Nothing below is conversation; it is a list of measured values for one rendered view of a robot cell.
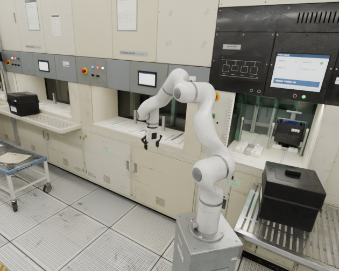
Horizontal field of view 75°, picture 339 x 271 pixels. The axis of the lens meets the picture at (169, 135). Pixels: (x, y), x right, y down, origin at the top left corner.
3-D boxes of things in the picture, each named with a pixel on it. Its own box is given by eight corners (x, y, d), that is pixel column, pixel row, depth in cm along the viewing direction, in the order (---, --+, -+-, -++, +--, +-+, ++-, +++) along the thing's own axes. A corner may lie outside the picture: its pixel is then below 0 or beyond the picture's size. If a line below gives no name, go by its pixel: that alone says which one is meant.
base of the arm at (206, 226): (196, 244, 108) (200, 214, 102) (184, 218, 125) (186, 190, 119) (231, 239, 113) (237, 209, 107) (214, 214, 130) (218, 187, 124)
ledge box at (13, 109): (7, 113, 284) (3, 92, 275) (30, 109, 307) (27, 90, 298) (19, 117, 269) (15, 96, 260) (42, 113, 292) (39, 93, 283)
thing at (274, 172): (261, 196, 124) (266, 176, 119) (261, 173, 149) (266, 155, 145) (322, 212, 114) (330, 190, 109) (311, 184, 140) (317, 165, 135)
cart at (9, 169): (-33, 185, 267) (-44, 149, 251) (12, 168, 311) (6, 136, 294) (14, 213, 226) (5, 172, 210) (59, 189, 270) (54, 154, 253)
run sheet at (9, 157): (-10, 161, 234) (-11, 159, 233) (8, 152, 255) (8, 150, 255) (16, 164, 230) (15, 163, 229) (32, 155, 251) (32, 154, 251)
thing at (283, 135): (270, 144, 206) (278, 111, 195) (273, 138, 223) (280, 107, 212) (299, 150, 195) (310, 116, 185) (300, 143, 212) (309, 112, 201)
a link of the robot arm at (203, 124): (202, 184, 108) (225, 175, 117) (220, 183, 98) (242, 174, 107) (178, 87, 113) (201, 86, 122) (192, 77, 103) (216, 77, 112)
